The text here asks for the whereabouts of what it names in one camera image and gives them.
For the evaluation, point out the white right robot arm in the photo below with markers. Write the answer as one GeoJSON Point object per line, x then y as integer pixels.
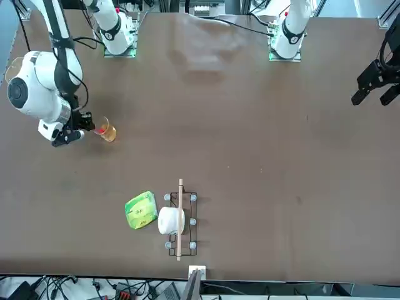
{"type": "Point", "coordinates": [37, 72]}

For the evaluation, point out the white mug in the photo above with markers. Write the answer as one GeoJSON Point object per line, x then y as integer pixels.
{"type": "Point", "coordinates": [168, 220]}

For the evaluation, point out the red and black power strip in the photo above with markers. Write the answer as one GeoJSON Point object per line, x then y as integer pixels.
{"type": "Point", "coordinates": [123, 293]}

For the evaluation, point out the aluminium frame profile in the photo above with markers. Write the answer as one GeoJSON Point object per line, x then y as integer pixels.
{"type": "Point", "coordinates": [24, 15]}
{"type": "Point", "coordinates": [386, 20]}

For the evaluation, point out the white pole base box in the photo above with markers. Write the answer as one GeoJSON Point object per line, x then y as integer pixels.
{"type": "Point", "coordinates": [201, 269]}

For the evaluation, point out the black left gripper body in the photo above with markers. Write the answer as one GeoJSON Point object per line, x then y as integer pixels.
{"type": "Point", "coordinates": [394, 43]}

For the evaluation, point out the grey adapter box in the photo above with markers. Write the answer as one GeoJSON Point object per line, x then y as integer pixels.
{"type": "Point", "coordinates": [168, 292]}

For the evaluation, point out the wooden rack rod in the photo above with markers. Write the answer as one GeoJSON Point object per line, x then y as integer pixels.
{"type": "Point", "coordinates": [180, 193]}

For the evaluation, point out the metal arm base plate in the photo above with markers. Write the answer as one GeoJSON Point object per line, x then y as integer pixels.
{"type": "Point", "coordinates": [120, 55]}
{"type": "Point", "coordinates": [284, 59]}

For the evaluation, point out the black power adapter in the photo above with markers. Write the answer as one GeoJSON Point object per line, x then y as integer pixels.
{"type": "Point", "coordinates": [18, 290]}

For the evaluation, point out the clear measuring cup yellow solution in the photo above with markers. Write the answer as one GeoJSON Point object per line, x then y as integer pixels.
{"type": "Point", "coordinates": [111, 135]}

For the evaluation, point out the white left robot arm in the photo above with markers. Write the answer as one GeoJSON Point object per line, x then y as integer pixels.
{"type": "Point", "coordinates": [293, 18]}

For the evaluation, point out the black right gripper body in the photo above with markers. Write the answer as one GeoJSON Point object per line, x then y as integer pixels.
{"type": "Point", "coordinates": [75, 120]}

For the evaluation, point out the grey camera pole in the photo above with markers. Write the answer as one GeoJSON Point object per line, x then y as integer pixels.
{"type": "Point", "coordinates": [192, 287]}

